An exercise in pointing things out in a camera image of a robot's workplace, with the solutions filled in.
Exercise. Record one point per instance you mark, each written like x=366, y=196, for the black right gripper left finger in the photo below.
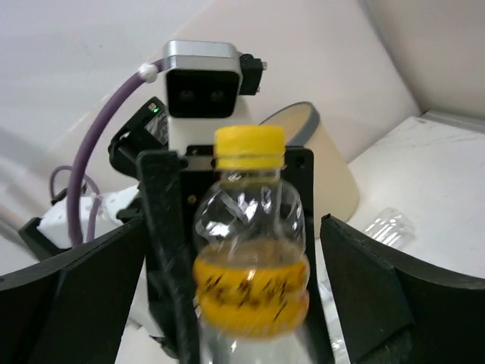
x=73, y=307

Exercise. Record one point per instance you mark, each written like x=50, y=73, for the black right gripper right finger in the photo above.
x=395, y=308

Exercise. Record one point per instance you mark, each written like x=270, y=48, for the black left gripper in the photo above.
x=171, y=190

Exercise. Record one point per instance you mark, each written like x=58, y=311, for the yellow cap orange label bottle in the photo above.
x=251, y=271

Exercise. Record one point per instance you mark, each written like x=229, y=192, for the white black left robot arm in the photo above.
x=47, y=236

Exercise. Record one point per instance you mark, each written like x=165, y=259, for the beige bin with grey rim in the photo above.
x=335, y=189

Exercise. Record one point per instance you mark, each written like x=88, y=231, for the clear unlabelled plastic bottle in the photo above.
x=392, y=228

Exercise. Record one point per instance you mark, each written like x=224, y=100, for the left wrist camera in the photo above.
x=204, y=79

